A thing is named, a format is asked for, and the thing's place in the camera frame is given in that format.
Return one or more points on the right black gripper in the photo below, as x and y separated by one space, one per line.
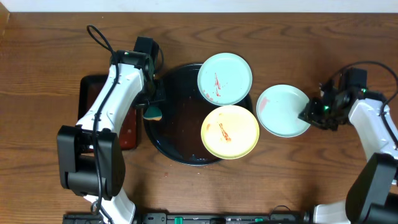
311 114

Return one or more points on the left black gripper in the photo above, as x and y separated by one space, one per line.
160 85

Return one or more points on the green scrubbing sponge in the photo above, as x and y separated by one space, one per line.
152 113

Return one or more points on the light blue plate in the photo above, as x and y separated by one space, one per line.
278 109

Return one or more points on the yellow plate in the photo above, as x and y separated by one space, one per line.
230 132

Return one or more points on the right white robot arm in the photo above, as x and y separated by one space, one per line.
369 199

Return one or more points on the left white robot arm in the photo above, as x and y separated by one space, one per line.
90 158

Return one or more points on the round black tray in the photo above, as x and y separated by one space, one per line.
177 135

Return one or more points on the black rectangular tray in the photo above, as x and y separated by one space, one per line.
90 87

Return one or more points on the pale green plate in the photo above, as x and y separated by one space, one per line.
224 79

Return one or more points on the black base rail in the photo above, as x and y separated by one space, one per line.
134 216

